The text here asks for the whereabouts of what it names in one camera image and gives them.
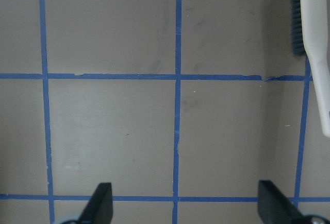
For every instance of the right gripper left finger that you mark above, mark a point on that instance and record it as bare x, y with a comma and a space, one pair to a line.
99, 208

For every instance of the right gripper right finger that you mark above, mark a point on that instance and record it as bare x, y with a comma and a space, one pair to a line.
274, 207

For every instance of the beige hand brush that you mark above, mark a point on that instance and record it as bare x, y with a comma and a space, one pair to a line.
309, 36

